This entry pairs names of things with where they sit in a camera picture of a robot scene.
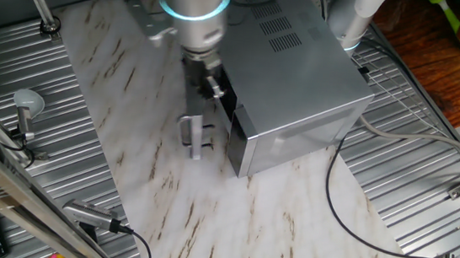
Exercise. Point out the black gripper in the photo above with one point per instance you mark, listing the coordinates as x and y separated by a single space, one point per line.
200 64

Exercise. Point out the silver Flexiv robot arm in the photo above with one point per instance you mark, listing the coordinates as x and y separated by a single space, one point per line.
197 28

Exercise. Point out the silver microwave oven body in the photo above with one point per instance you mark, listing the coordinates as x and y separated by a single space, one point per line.
301 89

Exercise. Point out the white marble pattern board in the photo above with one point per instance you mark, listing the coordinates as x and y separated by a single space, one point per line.
205 211

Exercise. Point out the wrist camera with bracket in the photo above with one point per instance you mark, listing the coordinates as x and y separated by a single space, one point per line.
151 20

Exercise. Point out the silver camera on stand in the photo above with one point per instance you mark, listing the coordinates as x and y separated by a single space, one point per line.
88 213

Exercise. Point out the small metal clamp bracket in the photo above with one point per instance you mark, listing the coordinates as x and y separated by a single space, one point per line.
41 155

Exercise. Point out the aluminium frame beam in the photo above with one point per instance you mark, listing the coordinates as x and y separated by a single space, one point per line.
15 205

